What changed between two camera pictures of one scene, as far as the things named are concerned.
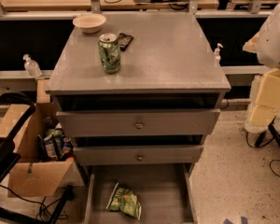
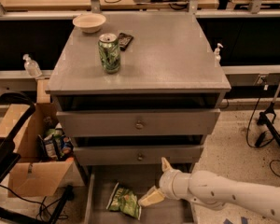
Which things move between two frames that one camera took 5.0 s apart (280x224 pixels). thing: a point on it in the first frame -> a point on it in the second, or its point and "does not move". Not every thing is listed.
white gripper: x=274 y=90 -> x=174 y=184
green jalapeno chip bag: x=124 y=200 does not move
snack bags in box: x=55 y=145 does not move
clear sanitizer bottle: x=31 y=66 does not move
